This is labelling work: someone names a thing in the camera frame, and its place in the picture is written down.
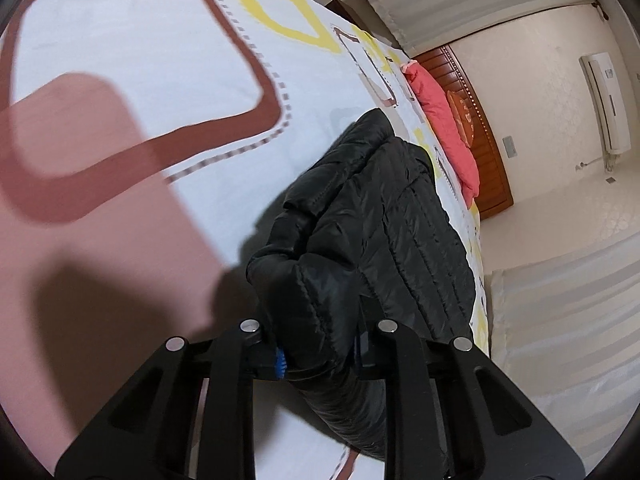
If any wooden bed headboard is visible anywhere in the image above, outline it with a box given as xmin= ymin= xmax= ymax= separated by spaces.
xmin=415 ymin=44 xmax=515 ymax=221

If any patterned white bed sheet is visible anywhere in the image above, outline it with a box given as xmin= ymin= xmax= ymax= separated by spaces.
xmin=0 ymin=0 xmax=493 ymax=480

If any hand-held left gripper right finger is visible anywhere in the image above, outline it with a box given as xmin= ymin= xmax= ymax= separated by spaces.
xmin=355 ymin=320 xmax=586 ymax=480

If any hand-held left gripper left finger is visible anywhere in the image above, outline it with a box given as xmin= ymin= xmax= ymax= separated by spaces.
xmin=55 ymin=318 xmax=289 ymax=480

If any black quilted puffer jacket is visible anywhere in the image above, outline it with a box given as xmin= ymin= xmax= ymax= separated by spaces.
xmin=246 ymin=108 xmax=476 ymax=461

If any red pillow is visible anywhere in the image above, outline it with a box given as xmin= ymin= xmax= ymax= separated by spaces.
xmin=400 ymin=60 xmax=481 ymax=208

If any orange embroidered cushion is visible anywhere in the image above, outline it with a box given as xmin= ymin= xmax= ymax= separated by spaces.
xmin=445 ymin=91 xmax=478 ymax=148

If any white wall air conditioner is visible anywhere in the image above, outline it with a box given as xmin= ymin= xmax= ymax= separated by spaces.
xmin=579 ymin=51 xmax=632 ymax=155

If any dark wooden nightstand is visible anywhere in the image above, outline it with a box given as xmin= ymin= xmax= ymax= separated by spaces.
xmin=324 ymin=0 xmax=363 ymax=28

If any white striped curtain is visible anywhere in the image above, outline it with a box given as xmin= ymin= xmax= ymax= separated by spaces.
xmin=487 ymin=232 xmax=640 ymax=480
xmin=327 ymin=0 xmax=601 ymax=58

